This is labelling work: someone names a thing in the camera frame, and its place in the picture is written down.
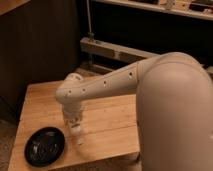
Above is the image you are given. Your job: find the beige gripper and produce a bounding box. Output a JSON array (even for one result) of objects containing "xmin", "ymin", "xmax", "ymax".
[{"xmin": 62, "ymin": 107, "xmax": 83, "ymax": 128}]

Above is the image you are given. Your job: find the small white bottle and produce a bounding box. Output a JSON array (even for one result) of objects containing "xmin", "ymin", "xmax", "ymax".
[{"xmin": 69, "ymin": 123, "xmax": 83, "ymax": 145}]

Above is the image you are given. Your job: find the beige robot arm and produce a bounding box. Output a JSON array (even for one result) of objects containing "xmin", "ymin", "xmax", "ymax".
[{"xmin": 55, "ymin": 52, "xmax": 213, "ymax": 171}]

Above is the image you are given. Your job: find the black ceramic bowl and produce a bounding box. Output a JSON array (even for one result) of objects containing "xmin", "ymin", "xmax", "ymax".
[{"xmin": 24, "ymin": 127, "xmax": 65, "ymax": 167}]

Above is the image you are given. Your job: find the wooden table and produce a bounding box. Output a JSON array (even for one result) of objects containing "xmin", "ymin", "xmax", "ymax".
[{"xmin": 8, "ymin": 81, "xmax": 139, "ymax": 171}]

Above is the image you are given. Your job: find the grey metal beam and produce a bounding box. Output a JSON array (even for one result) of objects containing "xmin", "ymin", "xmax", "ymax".
[{"xmin": 80, "ymin": 37, "xmax": 156, "ymax": 63}]

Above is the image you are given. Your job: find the vertical metal pole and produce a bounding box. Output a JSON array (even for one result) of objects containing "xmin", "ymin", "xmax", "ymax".
[{"xmin": 86, "ymin": 0, "xmax": 94, "ymax": 41}]

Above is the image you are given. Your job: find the wooden shelf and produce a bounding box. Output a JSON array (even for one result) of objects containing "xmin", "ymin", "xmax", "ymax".
[{"xmin": 93, "ymin": 0, "xmax": 213, "ymax": 21}]

